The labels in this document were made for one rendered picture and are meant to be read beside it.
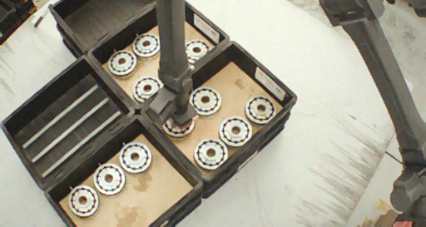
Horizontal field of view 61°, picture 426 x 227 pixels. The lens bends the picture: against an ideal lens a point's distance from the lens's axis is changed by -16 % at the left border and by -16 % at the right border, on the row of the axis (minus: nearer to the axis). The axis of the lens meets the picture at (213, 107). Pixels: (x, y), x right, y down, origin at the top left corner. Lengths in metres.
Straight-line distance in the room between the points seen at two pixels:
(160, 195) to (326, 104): 0.72
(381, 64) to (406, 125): 0.15
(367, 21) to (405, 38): 2.29
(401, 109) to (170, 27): 0.53
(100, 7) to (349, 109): 1.05
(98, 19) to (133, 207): 0.75
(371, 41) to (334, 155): 0.86
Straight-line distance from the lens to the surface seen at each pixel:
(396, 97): 0.79
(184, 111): 1.23
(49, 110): 1.48
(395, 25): 3.04
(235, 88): 1.43
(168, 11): 0.91
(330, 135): 1.57
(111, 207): 1.30
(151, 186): 1.30
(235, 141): 1.31
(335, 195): 1.49
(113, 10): 1.66
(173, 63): 1.03
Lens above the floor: 2.07
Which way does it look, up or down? 63 degrees down
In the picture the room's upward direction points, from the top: 5 degrees clockwise
